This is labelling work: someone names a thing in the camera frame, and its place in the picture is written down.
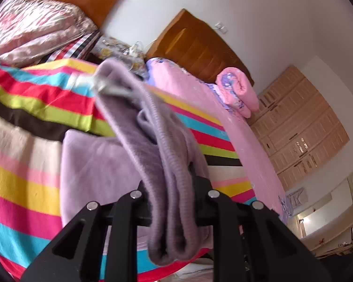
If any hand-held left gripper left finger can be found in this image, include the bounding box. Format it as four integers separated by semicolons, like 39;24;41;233
20;180;152;282

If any red plaid bedsheet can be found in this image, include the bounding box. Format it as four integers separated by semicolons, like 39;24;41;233
46;31;102;63

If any striped colourful blanket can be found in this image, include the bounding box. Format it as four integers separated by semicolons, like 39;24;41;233
0;58;256;282

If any rolled pink blanket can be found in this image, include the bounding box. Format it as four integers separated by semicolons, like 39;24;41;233
207;67;260;118

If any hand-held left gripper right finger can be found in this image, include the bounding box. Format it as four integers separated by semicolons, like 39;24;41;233
191;176;332;282

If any lilac knit sweater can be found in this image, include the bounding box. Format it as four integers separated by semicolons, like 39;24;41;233
60;58;213;266

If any pink floral quilt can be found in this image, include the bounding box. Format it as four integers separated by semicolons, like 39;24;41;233
0;0;99;68

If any white counter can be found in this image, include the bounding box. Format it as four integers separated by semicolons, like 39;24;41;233
300;203;353;259

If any grey patterned pillow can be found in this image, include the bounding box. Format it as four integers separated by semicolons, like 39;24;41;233
90;35;149;78

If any light wooden wardrobe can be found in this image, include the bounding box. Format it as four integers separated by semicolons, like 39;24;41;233
248;66;350;191

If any pink printed bedsheet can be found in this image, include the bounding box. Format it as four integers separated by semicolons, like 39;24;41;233
144;57;290;227

